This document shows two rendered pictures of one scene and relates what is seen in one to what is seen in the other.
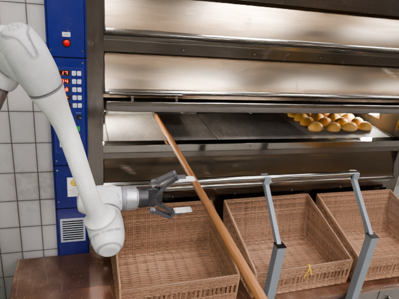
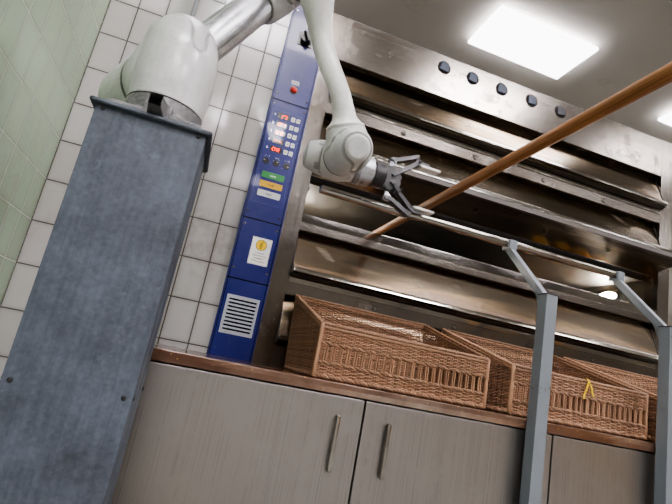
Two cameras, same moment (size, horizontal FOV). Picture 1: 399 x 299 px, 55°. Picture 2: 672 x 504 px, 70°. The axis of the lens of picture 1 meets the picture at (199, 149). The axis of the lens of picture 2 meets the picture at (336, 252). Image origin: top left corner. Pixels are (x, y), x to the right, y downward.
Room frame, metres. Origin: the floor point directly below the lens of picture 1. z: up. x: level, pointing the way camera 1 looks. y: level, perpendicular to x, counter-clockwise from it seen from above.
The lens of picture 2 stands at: (-0.11, 0.17, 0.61)
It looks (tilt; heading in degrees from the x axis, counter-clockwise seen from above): 13 degrees up; 4
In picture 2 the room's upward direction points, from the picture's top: 11 degrees clockwise
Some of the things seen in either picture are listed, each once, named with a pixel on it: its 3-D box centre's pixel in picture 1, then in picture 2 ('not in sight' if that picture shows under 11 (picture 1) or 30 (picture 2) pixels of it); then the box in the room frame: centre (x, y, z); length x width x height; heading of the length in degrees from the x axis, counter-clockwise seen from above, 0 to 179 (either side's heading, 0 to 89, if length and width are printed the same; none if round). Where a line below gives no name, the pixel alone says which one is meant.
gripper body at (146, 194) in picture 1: (149, 196); (385, 177); (1.24, 0.17, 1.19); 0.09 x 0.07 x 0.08; 109
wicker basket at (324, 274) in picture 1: (282, 239); (533, 378); (1.74, -0.50, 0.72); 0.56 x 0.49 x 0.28; 110
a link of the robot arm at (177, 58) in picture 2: not in sight; (176, 68); (0.79, 0.65, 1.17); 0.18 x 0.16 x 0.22; 48
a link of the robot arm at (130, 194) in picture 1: (129, 197); (363, 170); (1.22, 0.23, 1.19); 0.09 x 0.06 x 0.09; 19
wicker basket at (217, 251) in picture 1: (170, 251); (379, 345); (1.54, 0.09, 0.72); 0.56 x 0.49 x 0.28; 109
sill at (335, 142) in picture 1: (268, 143); (493, 271); (2.00, -0.38, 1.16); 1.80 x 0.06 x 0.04; 109
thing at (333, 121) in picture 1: (318, 113); not in sight; (2.58, -0.80, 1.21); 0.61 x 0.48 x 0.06; 19
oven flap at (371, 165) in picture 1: (265, 168); (492, 302); (1.98, -0.39, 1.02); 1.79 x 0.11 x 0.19; 109
